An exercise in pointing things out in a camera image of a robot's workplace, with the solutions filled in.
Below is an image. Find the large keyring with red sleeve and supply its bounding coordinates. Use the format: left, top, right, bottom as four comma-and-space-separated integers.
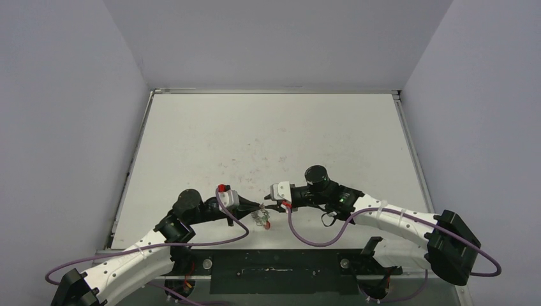
250, 205, 271, 230

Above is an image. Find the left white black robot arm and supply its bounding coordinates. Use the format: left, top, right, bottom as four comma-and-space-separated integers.
51, 185, 261, 305

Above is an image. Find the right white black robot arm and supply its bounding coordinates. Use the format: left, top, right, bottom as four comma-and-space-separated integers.
265, 165, 481, 286

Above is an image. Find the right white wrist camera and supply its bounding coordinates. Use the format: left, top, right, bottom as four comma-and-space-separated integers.
270, 181, 292, 203

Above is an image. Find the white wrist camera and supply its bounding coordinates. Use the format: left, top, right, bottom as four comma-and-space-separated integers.
270, 181, 292, 203
216, 184, 240, 212

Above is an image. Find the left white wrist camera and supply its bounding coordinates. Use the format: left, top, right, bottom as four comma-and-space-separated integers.
216, 184, 240, 212

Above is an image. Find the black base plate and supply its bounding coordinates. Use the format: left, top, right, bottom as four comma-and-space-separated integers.
165, 249, 403, 296

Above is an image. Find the aluminium frame rail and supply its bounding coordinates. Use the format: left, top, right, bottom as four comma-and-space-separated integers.
87, 249, 469, 281

